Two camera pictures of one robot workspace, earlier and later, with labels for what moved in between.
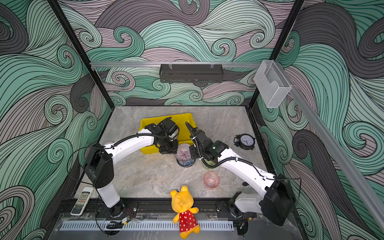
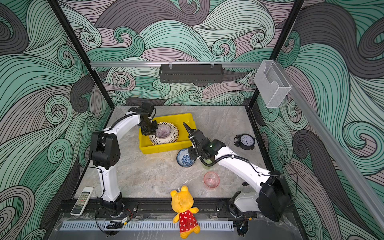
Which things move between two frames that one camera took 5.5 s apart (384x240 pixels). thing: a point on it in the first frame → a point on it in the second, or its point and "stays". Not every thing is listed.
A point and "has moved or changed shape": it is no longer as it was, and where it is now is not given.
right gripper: [192, 149] stays
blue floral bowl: [187, 163] stays
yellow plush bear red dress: [182, 202] stays
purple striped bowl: [183, 152] has moved or changed shape
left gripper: [173, 150] → [152, 131]
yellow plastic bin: [180, 120] stays
